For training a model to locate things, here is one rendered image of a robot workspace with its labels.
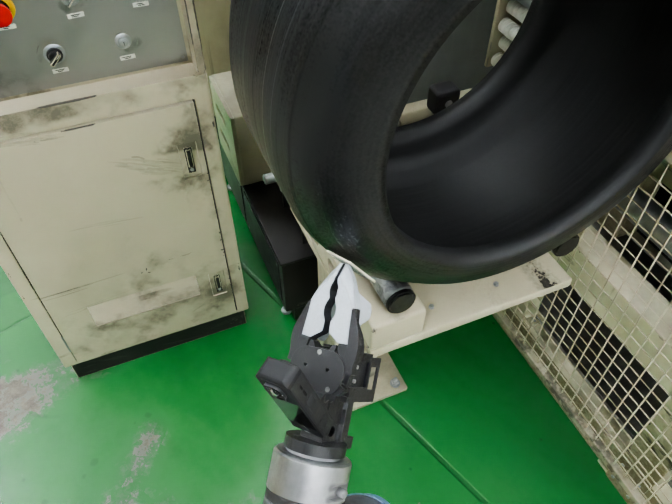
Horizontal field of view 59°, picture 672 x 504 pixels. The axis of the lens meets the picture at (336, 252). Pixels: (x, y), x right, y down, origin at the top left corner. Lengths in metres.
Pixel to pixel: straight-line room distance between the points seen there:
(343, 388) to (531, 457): 1.16
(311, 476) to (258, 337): 1.26
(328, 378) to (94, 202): 0.92
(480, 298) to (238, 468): 0.94
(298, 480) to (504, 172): 0.59
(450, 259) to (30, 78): 0.91
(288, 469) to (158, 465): 1.10
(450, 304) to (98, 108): 0.80
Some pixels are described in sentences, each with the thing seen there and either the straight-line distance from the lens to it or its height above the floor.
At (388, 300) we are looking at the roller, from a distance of 0.82.
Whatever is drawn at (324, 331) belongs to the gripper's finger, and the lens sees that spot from 0.67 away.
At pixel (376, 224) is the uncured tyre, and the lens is 0.63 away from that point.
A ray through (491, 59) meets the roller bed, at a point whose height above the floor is 0.92.
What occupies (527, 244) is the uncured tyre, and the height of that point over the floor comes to 0.98.
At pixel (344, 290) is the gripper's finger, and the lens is 0.66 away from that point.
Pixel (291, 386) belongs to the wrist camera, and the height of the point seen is 1.04.
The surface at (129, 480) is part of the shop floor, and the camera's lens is 1.75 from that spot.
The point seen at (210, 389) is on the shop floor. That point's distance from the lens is 1.82.
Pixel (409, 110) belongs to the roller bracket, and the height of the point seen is 0.95.
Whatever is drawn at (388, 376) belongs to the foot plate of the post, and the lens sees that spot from 1.80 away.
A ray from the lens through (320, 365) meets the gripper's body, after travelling 0.66.
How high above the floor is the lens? 1.55
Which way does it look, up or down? 47 degrees down
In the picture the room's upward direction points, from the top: straight up
